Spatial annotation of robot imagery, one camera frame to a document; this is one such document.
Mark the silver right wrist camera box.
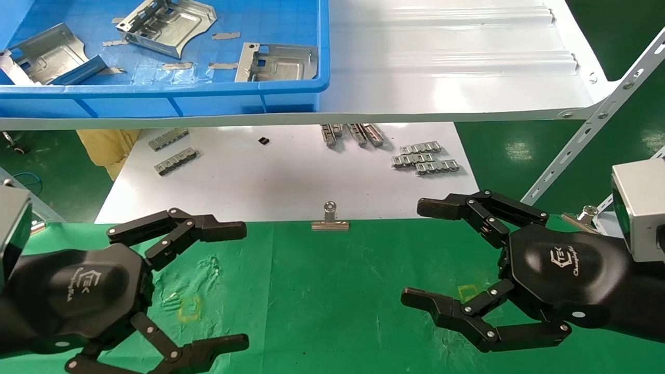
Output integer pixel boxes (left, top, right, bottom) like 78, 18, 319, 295
611, 158, 665, 263

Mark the blue plastic bin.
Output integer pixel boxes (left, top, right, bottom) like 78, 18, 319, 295
0, 0, 331, 119

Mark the white perforated angle bar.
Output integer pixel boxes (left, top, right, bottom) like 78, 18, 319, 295
521, 26, 665, 206

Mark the stamped sheet metal bracket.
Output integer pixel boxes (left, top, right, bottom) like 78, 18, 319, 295
115, 0, 218, 59
234, 42, 319, 83
0, 22, 109, 86

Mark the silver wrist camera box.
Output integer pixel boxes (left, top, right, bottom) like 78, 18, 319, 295
0, 179, 33, 287
611, 158, 665, 263

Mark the black caster wheel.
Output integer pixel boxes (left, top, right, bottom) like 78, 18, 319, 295
0, 131, 29, 155

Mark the white metal shelf panel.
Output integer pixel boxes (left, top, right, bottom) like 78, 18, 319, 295
0, 0, 620, 130

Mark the grey metal rail strip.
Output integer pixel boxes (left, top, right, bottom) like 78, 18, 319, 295
154, 148, 198, 177
149, 128, 190, 152

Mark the blue cable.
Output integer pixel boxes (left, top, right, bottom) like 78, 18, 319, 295
10, 171, 43, 196

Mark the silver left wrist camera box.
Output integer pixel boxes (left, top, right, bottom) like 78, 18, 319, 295
0, 179, 33, 287

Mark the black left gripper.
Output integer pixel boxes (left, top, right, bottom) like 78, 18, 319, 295
0, 208, 250, 374

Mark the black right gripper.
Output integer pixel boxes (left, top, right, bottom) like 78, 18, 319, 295
401, 189, 632, 353

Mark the green table mat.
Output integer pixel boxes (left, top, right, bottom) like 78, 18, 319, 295
0, 216, 665, 374

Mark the yellow plastic bag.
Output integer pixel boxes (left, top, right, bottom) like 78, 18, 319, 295
76, 129, 142, 181

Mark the white board sheet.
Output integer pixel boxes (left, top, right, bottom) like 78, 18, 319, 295
95, 122, 480, 224

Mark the silver chain link strip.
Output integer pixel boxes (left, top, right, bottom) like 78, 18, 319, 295
414, 159, 460, 176
399, 141, 443, 155
391, 153, 434, 169

